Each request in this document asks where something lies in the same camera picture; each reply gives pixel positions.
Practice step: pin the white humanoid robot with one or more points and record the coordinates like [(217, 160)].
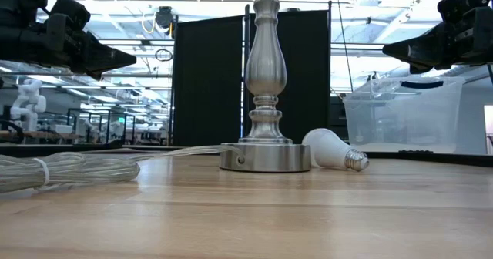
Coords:
[(29, 97)]

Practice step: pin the white led lightbulb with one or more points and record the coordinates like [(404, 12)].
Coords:
[(331, 149)]

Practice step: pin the clear plastic storage bin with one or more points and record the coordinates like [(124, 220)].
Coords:
[(404, 116)]

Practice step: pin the black equipment box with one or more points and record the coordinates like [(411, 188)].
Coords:
[(338, 116)]

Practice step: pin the wooden workbench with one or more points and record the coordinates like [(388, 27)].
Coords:
[(46, 135)]

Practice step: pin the black aluminium table frame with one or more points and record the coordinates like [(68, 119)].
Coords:
[(27, 149)]

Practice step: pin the silver metal lamp base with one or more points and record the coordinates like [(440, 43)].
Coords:
[(265, 74)]

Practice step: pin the black metal frame enclosure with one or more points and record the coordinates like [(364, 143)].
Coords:
[(88, 109)]

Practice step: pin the black leaning stand pole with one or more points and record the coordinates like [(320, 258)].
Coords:
[(491, 73)]

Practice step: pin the black folding room divider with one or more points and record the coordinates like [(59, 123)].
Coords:
[(208, 81)]

